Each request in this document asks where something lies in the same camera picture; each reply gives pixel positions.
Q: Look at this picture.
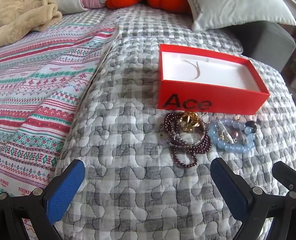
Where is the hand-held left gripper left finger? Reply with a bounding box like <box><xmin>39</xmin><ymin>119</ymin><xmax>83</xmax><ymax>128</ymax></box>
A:
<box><xmin>0</xmin><ymin>159</ymin><xmax>85</xmax><ymax>240</ymax></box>

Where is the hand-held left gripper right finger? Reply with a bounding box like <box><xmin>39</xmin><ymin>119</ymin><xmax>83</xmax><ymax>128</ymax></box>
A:
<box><xmin>210</xmin><ymin>158</ymin><xmax>296</xmax><ymax>240</ymax></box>

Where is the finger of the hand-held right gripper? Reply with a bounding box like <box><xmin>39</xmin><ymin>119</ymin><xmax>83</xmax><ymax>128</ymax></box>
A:
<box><xmin>271</xmin><ymin>161</ymin><xmax>296</xmax><ymax>205</ymax></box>

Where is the light blue bead bracelet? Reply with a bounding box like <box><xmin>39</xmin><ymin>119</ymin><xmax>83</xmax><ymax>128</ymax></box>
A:
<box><xmin>208</xmin><ymin>119</ymin><xmax>256</xmax><ymax>153</ymax></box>

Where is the dark red bead bracelet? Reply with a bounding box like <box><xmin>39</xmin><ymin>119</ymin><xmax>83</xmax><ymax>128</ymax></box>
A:
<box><xmin>161</xmin><ymin>112</ymin><xmax>212</xmax><ymax>165</ymax></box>

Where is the black hair clip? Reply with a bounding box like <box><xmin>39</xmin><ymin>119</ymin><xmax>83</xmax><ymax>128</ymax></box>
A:
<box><xmin>245</xmin><ymin>120</ymin><xmax>259</xmax><ymax>133</ymax></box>

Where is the gold knot ornament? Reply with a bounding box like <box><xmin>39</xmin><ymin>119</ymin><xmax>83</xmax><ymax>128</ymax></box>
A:
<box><xmin>179</xmin><ymin>112</ymin><xmax>201</xmax><ymax>133</ymax></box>

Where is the red cardboard box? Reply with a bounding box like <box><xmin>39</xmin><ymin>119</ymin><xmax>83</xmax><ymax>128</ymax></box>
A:
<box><xmin>158</xmin><ymin>44</ymin><xmax>271</xmax><ymax>115</ymax></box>

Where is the grey checked quilt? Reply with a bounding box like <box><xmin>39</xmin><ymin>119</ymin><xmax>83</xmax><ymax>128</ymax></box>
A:
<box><xmin>55</xmin><ymin>5</ymin><xmax>296</xmax><ymax>240</ymax></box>

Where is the striped patterned quilt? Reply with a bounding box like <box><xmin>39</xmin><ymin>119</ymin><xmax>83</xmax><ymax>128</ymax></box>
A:
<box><xmin>0</xmin><ymin>25</ymin><xmax>123</xmax><ymax>240</ymax></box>

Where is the grey sofa armrest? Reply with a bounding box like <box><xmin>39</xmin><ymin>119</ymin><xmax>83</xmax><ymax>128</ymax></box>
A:
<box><xmin>225</xmin><ymin>21</ymin><xmax>296</xmax><ymax>73</ymax></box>

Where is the white deer print pillow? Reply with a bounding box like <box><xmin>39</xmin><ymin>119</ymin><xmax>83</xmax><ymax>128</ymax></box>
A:
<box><xmin>175</xmin><ymin>0</ymin><xmax>296</xmax><ymax>32</ymax></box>

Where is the beige fleece blanket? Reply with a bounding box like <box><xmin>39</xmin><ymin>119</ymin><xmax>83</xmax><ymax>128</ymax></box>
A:
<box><xmin>0</xmin><ymin>0</ymin><xmax>63</xmax><ymax>50</ymax></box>

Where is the thin silver necklace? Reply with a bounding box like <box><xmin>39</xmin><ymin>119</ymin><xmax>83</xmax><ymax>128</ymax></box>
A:
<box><xmin>180</xmin><ymin>59</ymin><xmax>209</xmax><ymax>80</ymax></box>

